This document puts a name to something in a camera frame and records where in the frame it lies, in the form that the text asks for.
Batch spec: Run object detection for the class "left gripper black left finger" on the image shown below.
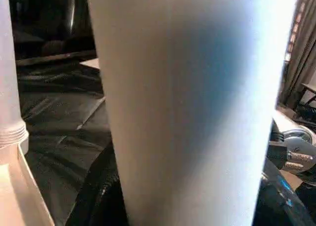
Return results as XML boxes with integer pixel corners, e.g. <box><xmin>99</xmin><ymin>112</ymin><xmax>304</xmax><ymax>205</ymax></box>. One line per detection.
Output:
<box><xmin>66</xmin><ymin>142</ymin><xmax>128</xmax><ymax>226</ymax></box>

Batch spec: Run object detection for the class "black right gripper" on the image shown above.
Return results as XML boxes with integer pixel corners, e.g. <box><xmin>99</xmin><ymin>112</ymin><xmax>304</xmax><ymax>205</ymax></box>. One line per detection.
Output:
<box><xmin>267</xmin><ymin>118</ymin><xmax>290</xmax><ymax>170</ymax></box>

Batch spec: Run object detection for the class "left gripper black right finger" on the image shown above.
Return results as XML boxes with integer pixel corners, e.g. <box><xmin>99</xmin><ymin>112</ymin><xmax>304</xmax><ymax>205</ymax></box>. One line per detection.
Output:
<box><xmin>253</xmin><ymin>158</ymin><xmax>311</xmax><ymax>226</ymax></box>

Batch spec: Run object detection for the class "white plastic table top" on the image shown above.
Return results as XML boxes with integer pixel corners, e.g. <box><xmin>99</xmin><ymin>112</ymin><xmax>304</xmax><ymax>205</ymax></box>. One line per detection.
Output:
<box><xmin>0</xmin><ymin>134</ymin><xmax>55</xmax><ymax>226</ymax></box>

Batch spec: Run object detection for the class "white plastic table leg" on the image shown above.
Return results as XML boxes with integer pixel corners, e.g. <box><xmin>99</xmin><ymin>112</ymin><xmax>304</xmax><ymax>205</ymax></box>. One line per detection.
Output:
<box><xmin>84</xmin><ymin>0</ymin><xmax>301</xmax><ymax>226</ymax></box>
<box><xmin>0</xmin><ymin>0</ymin><xmax>30</xmax><ymax>150</ymax></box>

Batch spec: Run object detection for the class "black plastic mat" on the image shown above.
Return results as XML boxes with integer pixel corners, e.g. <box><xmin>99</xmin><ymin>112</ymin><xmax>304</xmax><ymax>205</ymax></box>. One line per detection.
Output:
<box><xmin>16</xmin><ymin>62</ymin><xmax>117</xmax><ymax>226</ymax></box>

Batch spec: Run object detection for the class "grey curtain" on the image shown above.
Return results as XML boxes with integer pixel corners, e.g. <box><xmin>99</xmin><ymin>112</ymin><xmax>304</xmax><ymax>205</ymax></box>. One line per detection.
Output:
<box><xmin>278</xmin><ymin>0</ymin><xmax>316</xmax><ymax>109</ymax></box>

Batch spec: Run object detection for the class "white flat board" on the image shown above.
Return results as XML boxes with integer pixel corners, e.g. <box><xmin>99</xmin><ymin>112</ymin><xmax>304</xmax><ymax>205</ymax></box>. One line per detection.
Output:
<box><xmin>79</xmin><ymin>57</ymin><xmax>101</xmax><ymax>71</ymax></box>

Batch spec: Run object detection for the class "black television edge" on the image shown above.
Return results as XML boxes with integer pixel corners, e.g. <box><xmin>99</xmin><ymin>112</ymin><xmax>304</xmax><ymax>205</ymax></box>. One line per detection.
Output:
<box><xmin>14</xmin><ymin>49</ymin><xmax>97</xmax><ymax>67</ymax></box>

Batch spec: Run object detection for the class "dark metal frame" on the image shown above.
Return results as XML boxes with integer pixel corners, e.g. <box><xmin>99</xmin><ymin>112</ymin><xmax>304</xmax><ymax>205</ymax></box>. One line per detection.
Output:
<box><xmin>294</xmin><ymin>82</ymin><xmax>316</xmax><ymax>119</ymax></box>

